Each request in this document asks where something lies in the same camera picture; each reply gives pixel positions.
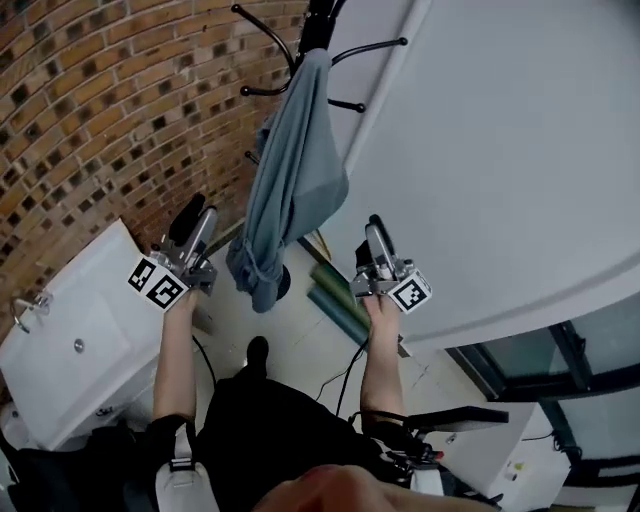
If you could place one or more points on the black window frame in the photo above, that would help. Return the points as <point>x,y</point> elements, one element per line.
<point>570,355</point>

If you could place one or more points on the person's black shoe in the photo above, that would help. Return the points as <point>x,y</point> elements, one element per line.
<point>257,352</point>

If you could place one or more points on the black flat rig panel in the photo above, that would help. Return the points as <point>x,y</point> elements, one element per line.
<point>460,419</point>

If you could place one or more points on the white ceramic sink basin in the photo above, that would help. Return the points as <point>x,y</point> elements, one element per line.
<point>65,340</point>

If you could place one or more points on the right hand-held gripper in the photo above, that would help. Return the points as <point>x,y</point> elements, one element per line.
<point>410,292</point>

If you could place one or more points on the person's face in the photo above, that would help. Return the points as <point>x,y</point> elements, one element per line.
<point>360,492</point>

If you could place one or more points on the person's black clothing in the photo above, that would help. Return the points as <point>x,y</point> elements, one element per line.
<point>280,430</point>

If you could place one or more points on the black coat rack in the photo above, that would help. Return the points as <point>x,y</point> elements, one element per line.
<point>317,20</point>

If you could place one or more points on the grey-blue garment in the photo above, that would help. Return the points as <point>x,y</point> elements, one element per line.
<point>295,175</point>

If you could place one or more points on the chrome faucet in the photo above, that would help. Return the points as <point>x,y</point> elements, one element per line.
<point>30,307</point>

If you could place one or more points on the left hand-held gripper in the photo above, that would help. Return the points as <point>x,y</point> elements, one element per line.
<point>157,285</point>

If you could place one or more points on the person's right forearm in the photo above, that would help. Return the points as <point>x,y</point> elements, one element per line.
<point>382,365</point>

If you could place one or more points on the person's left forearm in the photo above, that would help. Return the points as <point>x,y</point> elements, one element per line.
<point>175,360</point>

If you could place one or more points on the grey-blue rolled mat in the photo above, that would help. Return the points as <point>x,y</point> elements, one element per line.
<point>335,315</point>

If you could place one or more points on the white box cabinet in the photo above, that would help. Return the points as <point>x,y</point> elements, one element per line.
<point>530,460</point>

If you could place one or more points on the chrome sink drain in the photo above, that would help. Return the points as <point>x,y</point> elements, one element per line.
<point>78,344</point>

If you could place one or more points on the person's right hand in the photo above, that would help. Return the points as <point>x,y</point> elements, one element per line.
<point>381,309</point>

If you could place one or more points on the white vanity cabinet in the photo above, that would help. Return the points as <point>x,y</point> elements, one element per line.
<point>125,395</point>

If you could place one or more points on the green rolled mat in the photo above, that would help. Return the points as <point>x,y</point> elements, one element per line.
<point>337,290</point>

